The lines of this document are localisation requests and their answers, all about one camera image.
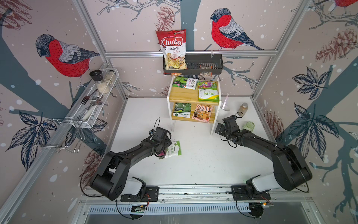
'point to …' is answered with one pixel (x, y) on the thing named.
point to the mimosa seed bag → (179, 81)
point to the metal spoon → (99, 102)
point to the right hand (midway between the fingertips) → (221, 128)
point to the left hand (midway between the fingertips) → (170, 141)
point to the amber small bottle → (243, 108)
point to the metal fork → (86, 98)
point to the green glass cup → (249, 126)
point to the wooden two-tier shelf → (197, 101)
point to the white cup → (226, 108)
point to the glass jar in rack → (110, 76)
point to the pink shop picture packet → (203, 112)
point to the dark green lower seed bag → (182, 109)
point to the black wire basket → (198, 64)
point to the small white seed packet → (191, 83)
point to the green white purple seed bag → (174, 150)
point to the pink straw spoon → (224, 104)
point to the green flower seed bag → (208, 91)
